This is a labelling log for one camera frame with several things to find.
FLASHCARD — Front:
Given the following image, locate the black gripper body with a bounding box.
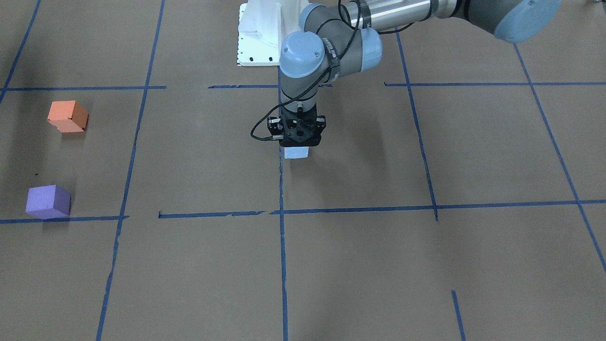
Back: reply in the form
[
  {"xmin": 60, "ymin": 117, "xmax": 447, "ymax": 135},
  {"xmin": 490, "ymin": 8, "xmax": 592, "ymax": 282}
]
[{"xmin": 267, "ymin": 106, "xmax": 326, "ymax": 147}]

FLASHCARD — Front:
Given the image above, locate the light blue foam block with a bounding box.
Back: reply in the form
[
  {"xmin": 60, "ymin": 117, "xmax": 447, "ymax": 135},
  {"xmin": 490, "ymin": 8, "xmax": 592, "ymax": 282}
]
[{"xmin": 284, "ymin": 147, "xmax": 310, "ymax": 159}]

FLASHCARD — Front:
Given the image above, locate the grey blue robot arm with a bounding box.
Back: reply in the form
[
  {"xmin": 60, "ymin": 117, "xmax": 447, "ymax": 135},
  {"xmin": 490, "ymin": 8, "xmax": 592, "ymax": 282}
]
[{"xmin": 264, "ymin": 0, "xmax": 561, "ymax": 147}]

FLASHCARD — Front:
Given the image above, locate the orange foam block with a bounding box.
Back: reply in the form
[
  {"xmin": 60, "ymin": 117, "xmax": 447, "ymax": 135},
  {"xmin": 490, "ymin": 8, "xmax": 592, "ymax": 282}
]
[{"xmin": 47, "ymin": 100, "xmax": 89, "ymax": 133}]

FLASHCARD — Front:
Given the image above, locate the purple foam block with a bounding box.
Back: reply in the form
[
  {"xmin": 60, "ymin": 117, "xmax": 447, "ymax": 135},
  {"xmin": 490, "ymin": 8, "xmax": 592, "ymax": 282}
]
[{"xmin": 25, "ymin": 184, "xmax": 71, "ymax": 220}]

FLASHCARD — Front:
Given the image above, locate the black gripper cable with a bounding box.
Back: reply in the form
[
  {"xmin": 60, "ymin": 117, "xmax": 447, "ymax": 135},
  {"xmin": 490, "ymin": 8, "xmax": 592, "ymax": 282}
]
[{"xmin": 250, "ymin": 0, "xmax": 415, "ymax": 142}]

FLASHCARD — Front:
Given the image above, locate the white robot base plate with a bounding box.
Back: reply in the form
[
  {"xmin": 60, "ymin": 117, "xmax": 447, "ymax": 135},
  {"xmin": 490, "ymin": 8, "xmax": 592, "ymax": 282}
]
[{"xmin": 237, "ymin": 0, "xmax": 310, "ymax": 67}]

